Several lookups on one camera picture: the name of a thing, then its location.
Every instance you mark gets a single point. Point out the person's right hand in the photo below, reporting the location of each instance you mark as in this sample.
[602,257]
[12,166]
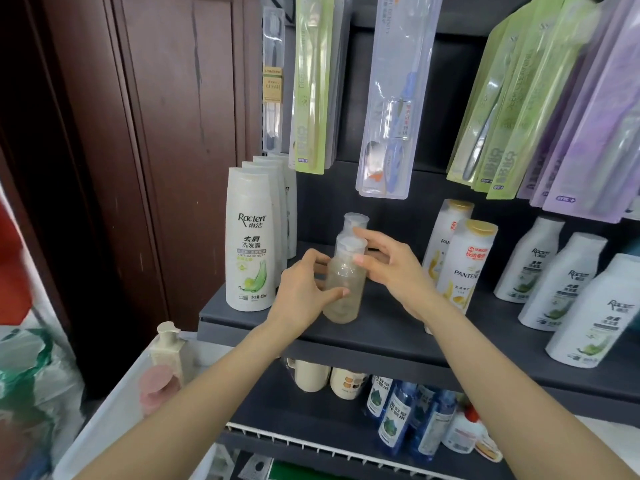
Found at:
[400,274]

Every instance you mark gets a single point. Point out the person's left hand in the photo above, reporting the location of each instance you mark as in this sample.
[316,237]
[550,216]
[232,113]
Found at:
[295,294]

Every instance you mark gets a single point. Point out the person's right thumb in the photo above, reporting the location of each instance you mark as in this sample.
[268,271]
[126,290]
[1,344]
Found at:
[374,268]

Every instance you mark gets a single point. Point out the person's left thumb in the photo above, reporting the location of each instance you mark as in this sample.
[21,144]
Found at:
[332,295]

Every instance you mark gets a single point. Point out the clear plastic bottle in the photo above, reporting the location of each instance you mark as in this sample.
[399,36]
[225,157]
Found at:
[345,289]
[356,220]

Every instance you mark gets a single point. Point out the person's left forearm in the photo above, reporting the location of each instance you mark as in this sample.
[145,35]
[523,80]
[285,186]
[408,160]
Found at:
[200,404]

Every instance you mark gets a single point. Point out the person's right forearm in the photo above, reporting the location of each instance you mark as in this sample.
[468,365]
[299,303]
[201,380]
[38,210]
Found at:
[510,394]

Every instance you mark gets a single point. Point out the dark grey shelf unit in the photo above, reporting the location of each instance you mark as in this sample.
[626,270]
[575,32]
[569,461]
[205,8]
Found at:
[390,339]

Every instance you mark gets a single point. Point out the white shampoo bottle gold cap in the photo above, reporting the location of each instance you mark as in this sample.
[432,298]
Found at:
[467,264]
[442,239]

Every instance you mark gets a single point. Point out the cream bottle dark label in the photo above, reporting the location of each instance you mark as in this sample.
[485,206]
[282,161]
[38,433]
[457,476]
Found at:
[347,383]

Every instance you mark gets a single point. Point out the white shampoo bottle green label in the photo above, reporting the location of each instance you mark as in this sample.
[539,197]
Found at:
[277,194]
[283,184]
[250,234]
[292,214]

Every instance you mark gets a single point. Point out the blue bottle green label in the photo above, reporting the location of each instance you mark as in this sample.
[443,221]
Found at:
[395,419]
[379,397]

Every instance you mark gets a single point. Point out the white squat shampoo bottle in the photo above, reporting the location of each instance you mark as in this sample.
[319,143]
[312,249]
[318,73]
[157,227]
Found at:
[530,259]
[562,284]
[597,314]

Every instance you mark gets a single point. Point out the blue bottle white label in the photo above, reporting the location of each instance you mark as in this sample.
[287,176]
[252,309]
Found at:
[432,424]

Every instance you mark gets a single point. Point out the cream pump bottle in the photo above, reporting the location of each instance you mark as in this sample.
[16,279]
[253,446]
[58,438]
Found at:
[167,349]

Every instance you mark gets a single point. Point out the blue toothbrush pack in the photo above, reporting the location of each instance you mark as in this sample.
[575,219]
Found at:
[395,94]

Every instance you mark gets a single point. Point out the white bottle red cap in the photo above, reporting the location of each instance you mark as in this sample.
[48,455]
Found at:
[462,432]

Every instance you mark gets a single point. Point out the green toothbrush pack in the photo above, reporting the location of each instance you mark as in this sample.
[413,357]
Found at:
[311,84]

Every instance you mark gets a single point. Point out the pink pump bottle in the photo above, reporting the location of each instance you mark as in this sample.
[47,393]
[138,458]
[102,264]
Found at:
[157,389]

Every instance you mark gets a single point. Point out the white bottle orange label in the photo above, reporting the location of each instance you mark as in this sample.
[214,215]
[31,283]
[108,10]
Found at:
[489,447]

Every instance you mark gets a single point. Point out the black toothbrush pack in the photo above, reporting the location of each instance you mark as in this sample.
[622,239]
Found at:
[273,79]

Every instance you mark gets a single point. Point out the row of green toothbrush packs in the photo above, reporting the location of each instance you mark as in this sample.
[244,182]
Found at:
[515,104]

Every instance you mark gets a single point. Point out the brown wooden door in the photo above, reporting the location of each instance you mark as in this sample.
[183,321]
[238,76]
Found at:
[165,144]

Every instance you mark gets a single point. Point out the white plastic bin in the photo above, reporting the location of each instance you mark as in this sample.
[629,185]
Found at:
[110,424]

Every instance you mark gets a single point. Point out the row of purple toothbrush packs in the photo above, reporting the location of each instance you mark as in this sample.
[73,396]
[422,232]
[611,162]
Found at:
[600,134]

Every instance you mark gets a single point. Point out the red white green plastic bag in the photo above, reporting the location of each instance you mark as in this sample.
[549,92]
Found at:
[30,384]

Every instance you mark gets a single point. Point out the white shelf price rail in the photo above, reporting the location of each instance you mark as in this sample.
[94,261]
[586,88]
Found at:
[320,442]

